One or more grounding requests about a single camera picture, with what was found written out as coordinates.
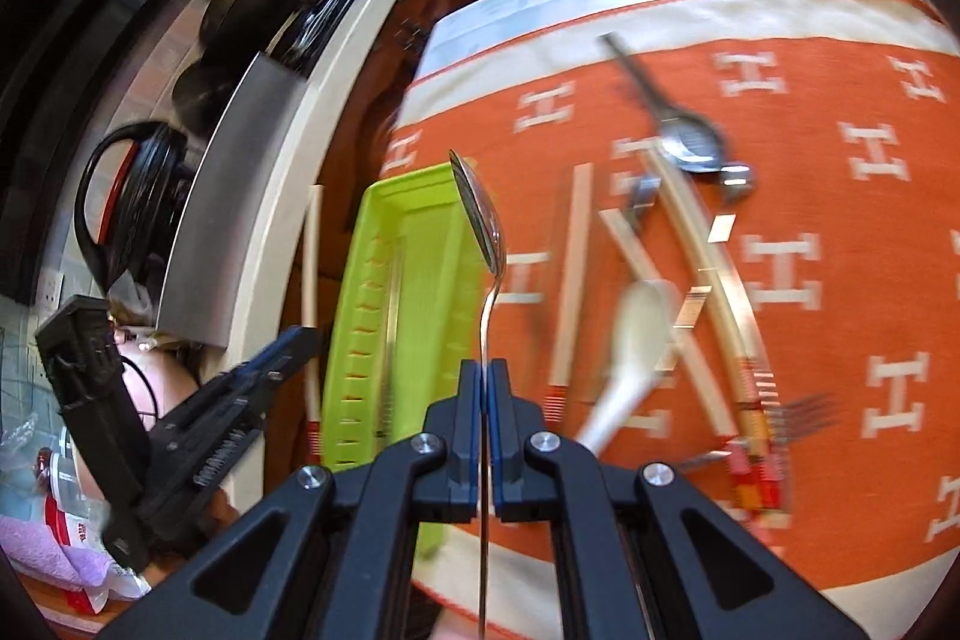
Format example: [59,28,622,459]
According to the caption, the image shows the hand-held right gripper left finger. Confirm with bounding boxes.
[97,361,488,640]

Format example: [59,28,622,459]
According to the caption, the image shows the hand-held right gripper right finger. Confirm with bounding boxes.
[487,361,871,640]

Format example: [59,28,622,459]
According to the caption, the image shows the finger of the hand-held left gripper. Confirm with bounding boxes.
[217,323,321,416]

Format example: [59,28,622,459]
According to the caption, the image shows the green plastic utensil tray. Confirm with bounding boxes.
[319,162,488,558]

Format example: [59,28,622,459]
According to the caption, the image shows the long metal spoon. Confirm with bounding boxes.
[448,149,509,640]

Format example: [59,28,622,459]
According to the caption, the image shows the pink rice cooker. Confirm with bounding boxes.
[105,321,207,432]

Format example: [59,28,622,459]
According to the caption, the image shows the red and white packet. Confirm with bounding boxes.
[39,451,152,615]

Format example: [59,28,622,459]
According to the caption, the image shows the stainless steel splash guard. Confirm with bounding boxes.
[154,47,310,350]

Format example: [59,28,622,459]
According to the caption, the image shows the white ceramic spoon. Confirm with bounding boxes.
[577,278,680,455]

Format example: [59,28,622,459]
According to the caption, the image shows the purple cloth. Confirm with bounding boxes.
[0,512,115,592]

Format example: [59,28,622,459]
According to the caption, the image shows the black electric kettle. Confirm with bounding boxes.
[73,119,200,298]

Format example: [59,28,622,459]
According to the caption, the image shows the white kitchen counter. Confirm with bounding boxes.
[221,0,586,487]

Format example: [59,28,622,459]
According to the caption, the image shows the cream chopstick with striped end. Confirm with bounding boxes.
[660,160,788,513]
[643,149,773,510]

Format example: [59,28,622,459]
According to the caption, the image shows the small black pot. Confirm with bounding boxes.
[171,59,242,125]

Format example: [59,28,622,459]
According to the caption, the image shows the small metal spoon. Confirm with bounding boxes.
[622,175,665,230]
[716,160,757,202]

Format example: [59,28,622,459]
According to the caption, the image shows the black range hood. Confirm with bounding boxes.
[0,0,197,298]

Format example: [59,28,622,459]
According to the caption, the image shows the metal fork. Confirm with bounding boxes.
[679,392,841,472]

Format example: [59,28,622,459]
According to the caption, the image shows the black stove top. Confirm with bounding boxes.
[276,0,392,80]

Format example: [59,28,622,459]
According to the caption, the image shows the orange printed blanket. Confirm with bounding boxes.
[375,0,960,640]

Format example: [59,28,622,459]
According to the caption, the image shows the white wall socket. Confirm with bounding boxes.
[39,269,67,313]

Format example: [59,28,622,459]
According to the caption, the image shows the large dark-handled metal spoon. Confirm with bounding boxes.
[598,32,727,172]

